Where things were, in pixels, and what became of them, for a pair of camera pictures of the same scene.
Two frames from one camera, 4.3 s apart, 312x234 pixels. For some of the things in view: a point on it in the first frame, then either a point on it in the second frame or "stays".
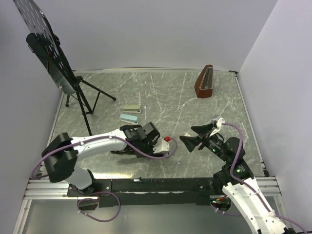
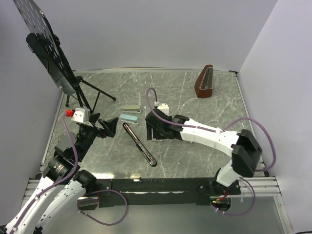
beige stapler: [131, 108] stays
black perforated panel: [44, 44] stays
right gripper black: [190, 142] → [155, 135]
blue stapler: [131, 119] stays
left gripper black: [152, 142] → [109, 127]
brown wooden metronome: [204, 84] stays
